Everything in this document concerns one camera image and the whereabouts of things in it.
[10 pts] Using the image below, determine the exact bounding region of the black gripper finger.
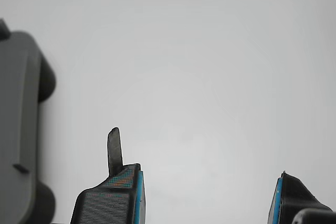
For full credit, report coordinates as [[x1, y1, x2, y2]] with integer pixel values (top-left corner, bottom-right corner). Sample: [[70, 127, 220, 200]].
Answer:
[[70, 126, 146, 224], [267, 170, 333, 224]]

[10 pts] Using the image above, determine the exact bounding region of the grey frame holder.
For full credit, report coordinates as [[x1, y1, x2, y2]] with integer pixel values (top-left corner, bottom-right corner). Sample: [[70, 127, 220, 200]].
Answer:
[[0, 18, 57, 224]]

